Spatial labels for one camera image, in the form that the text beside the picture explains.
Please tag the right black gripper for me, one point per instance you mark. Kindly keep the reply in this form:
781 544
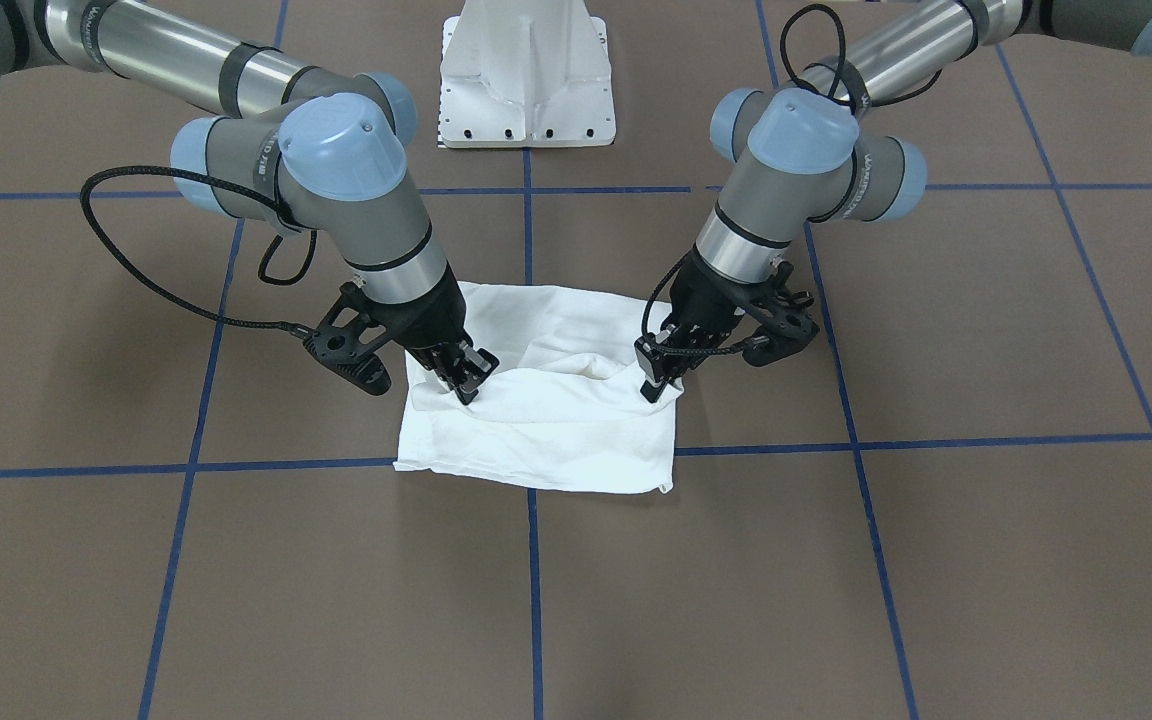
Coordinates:
429 324

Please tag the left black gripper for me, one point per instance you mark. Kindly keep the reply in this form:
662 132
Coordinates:
698 300

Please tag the white long-sleeve printed shirt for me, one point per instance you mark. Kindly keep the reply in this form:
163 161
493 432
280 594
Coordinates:
564 409

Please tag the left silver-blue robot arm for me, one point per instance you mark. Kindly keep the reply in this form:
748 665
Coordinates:
799 157

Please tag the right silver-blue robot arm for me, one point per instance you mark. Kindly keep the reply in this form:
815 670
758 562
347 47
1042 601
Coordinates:
299 147

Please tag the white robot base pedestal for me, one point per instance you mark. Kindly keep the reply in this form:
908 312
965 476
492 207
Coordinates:
525 75

